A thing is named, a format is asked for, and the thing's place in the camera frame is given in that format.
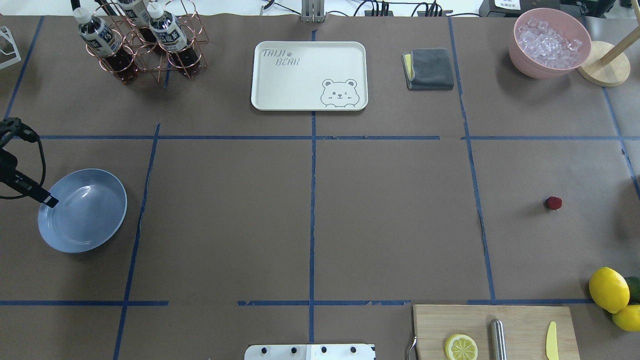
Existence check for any lemon half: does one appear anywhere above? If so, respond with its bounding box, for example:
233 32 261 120
443 333 479 360

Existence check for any rear tea bottle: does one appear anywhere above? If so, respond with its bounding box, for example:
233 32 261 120
116 0 158 44

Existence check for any white wire rack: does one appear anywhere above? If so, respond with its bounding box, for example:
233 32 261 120
0 26 22 69

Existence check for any small yellow lemon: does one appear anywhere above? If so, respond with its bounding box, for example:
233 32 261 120
611 304 640 332

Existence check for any cream bear tray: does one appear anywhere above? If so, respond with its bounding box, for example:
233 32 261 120
250 41 369 112

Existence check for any grey folded cloth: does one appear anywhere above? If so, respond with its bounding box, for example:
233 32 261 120
401 48 454 91

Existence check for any yellow plastic knife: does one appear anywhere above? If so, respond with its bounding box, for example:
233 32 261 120
545 321 559 360

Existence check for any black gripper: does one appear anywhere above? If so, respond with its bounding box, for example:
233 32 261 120
0 149 58 208

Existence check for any right tea bottle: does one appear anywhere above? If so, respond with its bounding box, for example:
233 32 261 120
146 1 201 78

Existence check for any wooden stand with round base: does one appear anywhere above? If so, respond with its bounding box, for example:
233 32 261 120
577 25 640 88

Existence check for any left tea bottle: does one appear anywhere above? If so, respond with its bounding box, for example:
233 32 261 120
72 7 138 84

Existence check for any blue oval plate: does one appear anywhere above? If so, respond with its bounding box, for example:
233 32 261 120
38 168 128 254

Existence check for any large yellow lemon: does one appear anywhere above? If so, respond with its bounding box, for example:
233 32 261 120
588 266 630 314

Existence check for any tea bottle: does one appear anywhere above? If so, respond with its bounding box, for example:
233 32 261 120
116 0 158 44
146 1 201 78
72 7 138 84

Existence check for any wooden cutting board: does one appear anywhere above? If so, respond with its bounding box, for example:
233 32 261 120
413 304 580 360

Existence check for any silver knife handle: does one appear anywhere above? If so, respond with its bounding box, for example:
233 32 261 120
489 318 508 360

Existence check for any green lime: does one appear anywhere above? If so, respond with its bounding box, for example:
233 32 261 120
624 276 640 304

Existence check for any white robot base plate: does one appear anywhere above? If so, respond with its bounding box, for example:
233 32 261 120
244 343 377 360

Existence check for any pink bowl with ice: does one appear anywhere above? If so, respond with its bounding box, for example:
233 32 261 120
509 7 592 79

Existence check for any copper wire bottle rack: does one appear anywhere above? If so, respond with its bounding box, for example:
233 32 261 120
86 0 210 84

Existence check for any red strawberry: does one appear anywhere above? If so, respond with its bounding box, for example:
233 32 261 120
542 196 563 211

